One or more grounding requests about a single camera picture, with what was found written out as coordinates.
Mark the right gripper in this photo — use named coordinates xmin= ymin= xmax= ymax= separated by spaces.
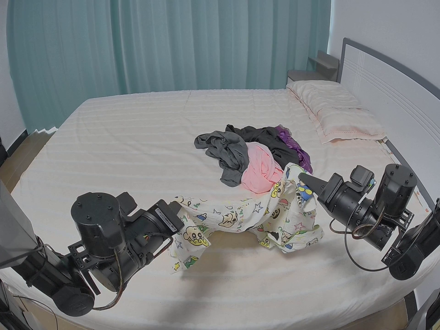
xmin=317 ymin=173 xmax=377 ymax=228

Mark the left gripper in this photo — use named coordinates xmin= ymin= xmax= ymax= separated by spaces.
xmin=125 ymin=200 xmax=185 ymax=264

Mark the white printed pyjama top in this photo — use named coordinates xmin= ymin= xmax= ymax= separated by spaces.
xmin=167 ymin=162 xmax=325 ymax=276

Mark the purple garment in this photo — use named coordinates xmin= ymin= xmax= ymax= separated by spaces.
xmin=275 ymin=125 xmax=313 ymax=173

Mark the pale pink pillow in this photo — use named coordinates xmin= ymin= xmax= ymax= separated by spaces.
xmin=286 ymin=80 xmax=387 ymax=145

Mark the pink garment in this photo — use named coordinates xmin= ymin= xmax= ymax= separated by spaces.
xmin=241 ymin=142 xmax=286 ymax=194

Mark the black garment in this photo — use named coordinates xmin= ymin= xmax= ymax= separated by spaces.
xmin=225 ymin=124 xmax=300 ymax=169

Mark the bed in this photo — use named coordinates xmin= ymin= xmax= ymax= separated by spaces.
xmin=0 ymin=37 xmax=440 ymax=324

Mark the dark grey garment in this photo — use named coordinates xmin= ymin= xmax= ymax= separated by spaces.
xmin=194 ymin=129 xmax=249 ymax=187

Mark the grey bedside table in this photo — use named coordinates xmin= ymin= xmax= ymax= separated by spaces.
xmin=287 ymin=50 xmax=340 ymax=83

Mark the blue-green curtain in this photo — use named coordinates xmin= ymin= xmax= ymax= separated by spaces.
xmin=7 ymin=0 xmax=332 ymax=135

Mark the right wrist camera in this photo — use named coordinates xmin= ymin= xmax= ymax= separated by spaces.
xmin=349 ymin=165 xmax=376 ymax=189

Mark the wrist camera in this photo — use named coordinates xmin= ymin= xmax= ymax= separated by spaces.
xmin=349 ymin=165 xmax=376 ymax=189
xmin=118 ymin=191 xmax=139 ymax=216

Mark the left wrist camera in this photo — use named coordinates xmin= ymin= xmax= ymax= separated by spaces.
xmin=118 ymin=191 xmax=139 ymax=216

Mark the black cable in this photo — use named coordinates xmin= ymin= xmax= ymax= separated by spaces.
xmin=92 ymin=250 xmax=125 ymax=311
xmin=329 ymin=218 xmax=392 ymax=272

